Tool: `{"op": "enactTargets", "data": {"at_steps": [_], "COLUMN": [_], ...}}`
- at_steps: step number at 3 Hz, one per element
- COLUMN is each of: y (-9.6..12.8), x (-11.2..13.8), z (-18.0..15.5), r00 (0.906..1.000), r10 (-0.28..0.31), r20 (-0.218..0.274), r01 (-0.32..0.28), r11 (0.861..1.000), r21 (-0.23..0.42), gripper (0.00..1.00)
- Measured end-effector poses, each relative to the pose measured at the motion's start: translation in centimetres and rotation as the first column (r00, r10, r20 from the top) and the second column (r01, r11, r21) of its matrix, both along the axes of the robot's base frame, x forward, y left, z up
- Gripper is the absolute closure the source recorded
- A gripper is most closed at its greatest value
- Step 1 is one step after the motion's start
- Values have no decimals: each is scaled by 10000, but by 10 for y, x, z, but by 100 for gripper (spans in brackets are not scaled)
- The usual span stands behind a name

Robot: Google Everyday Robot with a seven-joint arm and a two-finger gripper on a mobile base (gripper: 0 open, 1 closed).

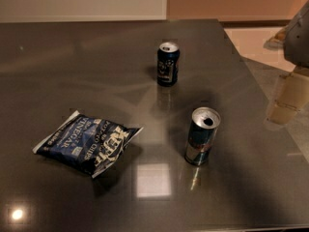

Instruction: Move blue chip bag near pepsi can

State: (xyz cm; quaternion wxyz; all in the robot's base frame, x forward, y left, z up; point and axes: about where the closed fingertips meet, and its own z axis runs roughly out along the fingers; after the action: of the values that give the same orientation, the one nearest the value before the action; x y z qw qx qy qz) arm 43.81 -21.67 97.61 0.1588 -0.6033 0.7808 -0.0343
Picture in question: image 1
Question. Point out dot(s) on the blue chip bag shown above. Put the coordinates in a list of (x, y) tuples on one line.
[(91, 145)]

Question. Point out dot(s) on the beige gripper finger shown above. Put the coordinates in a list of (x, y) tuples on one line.
[(291, 93)]

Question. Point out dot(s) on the blue silver energy drink can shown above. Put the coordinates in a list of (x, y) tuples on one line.
[(205, 122)]

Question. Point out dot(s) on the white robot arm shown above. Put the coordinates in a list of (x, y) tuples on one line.
[(296, 43)]

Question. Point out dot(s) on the dark blue pepsi can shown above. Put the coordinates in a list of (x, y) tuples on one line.
[(168, 56)]

